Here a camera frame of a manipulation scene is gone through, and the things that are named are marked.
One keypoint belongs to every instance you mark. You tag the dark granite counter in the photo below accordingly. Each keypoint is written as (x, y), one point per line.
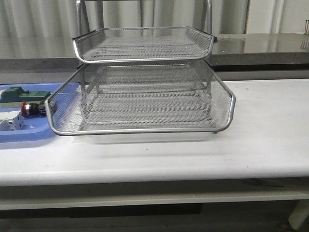
(232, 52)

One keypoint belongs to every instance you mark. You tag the blue plastic tray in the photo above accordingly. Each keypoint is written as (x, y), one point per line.
(34, 128)

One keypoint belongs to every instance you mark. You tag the white table leg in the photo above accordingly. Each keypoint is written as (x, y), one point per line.
(299, 214)

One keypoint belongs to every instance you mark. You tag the silver wire rack frame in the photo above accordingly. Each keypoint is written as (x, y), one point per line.
(83, 24)

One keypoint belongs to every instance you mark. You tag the green terminal block component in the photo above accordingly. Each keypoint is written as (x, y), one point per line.
(13, 97)

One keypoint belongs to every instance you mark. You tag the red emergency stop button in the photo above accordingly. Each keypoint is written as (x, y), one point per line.
(29, 109)

